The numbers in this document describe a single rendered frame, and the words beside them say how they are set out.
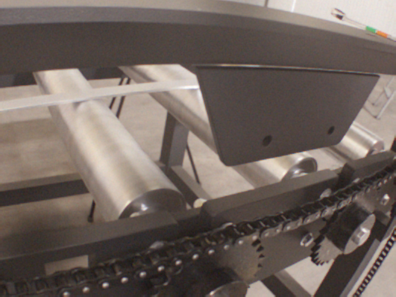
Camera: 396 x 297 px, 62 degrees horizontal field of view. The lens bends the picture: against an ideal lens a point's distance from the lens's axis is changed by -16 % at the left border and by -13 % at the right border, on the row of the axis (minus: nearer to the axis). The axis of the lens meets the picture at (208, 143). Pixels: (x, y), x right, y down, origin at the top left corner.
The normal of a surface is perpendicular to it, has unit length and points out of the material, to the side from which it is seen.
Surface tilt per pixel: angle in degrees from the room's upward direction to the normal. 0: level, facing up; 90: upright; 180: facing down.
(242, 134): 90
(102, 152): 36
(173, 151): 90
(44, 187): 90
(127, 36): 90
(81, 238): 0
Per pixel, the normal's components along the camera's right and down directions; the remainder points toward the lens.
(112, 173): -0.33, -0.63
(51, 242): 0.19, -0.87
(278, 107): 0.54, 0.48
